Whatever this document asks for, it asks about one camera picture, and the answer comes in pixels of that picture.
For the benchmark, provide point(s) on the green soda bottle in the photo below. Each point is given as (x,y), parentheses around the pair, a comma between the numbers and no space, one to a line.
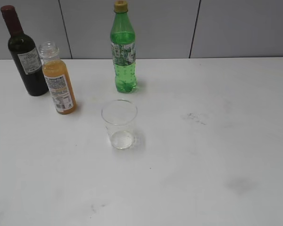
(122,37)

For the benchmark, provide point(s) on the orange juice bottle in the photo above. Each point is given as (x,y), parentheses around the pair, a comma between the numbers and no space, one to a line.
(57,78)

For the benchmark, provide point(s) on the transparent plastic cup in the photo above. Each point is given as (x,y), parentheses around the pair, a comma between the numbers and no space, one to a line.
(119,117)

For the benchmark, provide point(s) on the dark red wine bottle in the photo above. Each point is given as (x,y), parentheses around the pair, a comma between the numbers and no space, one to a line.
(24,53)

